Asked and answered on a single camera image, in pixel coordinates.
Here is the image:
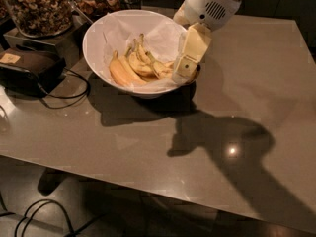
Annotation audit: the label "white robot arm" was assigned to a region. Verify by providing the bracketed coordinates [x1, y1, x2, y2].
[172, 0, 242, 84]

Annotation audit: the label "yellow banana bunch at back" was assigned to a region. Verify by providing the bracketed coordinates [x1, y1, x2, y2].
[118, 34, 156, 84]

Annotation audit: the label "white paper bowl liner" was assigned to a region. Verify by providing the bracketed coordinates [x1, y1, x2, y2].
[103, 10, 199, 97]

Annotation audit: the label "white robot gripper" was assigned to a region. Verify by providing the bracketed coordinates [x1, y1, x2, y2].
[172, 0, 241, 83]

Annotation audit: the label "dark metal jar stand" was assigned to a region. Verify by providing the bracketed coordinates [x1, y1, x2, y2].
[4, 11, 90, 68]

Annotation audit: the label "spotted yellow banana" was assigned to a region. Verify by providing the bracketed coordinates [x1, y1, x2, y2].
[146, 52, 200, 84]

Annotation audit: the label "black cable on floor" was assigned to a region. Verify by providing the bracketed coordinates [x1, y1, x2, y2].
[0, 191, 128, 237]

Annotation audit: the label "white ceramic bowl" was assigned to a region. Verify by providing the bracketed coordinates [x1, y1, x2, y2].
[83, 10, 186, 99]

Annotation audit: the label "black cable on table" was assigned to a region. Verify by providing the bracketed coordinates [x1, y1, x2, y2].
[35, 66, 92, 111]

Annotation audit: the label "glass jar of mixed nuts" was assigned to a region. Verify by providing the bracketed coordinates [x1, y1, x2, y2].
[3, 0, 73, 39]

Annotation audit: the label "black box with label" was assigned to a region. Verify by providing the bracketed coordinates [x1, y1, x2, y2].
[0, 48, 66, 98]

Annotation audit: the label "orange-yellow banana at left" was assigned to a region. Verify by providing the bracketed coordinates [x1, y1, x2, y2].
[109, 50, 133, 87]

